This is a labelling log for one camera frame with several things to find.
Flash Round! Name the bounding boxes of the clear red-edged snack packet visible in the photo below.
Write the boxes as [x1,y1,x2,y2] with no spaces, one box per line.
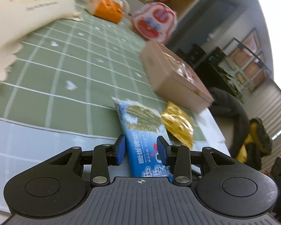
[178,66,202,85]

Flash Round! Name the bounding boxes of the orange snack bag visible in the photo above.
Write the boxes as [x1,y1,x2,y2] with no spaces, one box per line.
[87,0,124,24]

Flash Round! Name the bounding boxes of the window blinds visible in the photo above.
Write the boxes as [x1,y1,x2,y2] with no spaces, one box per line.
[255,80,281,146]

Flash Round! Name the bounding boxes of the red white rabbit face bag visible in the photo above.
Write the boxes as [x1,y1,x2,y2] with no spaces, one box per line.
[131,2,178,44]

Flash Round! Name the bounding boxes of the green checked tablecloth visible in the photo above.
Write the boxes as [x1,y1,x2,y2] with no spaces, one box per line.
[0,0,216,143]

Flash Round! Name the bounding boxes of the black side cabinet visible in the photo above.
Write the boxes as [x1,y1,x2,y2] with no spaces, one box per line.
[178,43,227,94]

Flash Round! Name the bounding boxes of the yellow black bag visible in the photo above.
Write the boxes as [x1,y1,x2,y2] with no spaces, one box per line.
[236,117,273,169]

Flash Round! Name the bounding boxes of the pink cardboard box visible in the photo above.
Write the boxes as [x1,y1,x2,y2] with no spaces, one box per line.
[140,39,214,113]

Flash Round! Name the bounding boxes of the black metal rack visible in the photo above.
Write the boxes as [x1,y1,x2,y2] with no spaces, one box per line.
[225,28,272,92]

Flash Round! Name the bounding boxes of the clear cake packet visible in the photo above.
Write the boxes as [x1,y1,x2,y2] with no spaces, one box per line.
[164,52,185,68]

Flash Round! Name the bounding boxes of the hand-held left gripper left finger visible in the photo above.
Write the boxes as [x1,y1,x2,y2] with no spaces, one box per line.
[48,135,127,185]

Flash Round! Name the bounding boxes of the blue snack packet green sticks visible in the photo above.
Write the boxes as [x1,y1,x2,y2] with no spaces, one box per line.
[111,97,174,183]

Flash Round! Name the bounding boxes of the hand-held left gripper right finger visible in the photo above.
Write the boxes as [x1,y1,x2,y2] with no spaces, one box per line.
[156,136,236,186]

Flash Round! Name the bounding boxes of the yellow snack packet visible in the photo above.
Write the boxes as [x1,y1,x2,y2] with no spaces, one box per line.
[160,101,194,149]

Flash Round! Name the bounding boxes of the white cartoon print tote bag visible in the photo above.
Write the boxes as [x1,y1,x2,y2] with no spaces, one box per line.
[0,0,82,80]

